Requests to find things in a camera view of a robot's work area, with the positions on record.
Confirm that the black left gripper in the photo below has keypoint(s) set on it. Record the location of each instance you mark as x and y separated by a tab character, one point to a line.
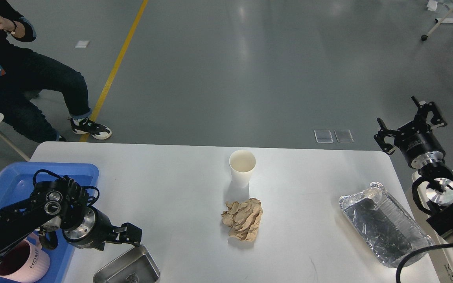
95	230

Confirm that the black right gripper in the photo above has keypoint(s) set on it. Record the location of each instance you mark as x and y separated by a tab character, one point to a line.
419	145

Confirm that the stainless steel rectangular tray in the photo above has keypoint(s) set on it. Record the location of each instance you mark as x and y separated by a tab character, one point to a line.
134	266

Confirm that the pink ribbed mug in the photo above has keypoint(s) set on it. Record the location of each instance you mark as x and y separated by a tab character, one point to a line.
27	262

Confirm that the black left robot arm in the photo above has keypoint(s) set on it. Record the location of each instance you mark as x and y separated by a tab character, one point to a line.
62	204

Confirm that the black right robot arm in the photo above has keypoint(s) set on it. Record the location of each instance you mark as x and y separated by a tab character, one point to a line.
433	189

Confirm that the white bin right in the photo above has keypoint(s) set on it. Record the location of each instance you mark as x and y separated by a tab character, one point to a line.
442	259

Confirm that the clear floor plate right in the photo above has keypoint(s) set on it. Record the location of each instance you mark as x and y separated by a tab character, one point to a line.
343	136

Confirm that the clear floor plate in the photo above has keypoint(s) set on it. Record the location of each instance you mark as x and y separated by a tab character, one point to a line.
343	136
323	136

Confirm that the clear floor plate left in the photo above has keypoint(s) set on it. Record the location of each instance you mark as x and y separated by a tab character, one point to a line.
323	136

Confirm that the aluminium foil tray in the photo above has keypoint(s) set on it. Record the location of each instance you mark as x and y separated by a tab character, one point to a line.
387	228

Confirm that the crumpled brown paper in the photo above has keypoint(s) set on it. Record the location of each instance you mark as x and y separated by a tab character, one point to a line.
243	218

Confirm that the blue plastic tray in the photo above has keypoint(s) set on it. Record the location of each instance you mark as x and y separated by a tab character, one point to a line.
16	185

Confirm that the white paper cup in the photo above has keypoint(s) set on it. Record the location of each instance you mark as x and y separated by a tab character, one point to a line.
242	164

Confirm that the seated person dark clothes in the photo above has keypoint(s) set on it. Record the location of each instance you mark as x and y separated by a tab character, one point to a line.
22	69

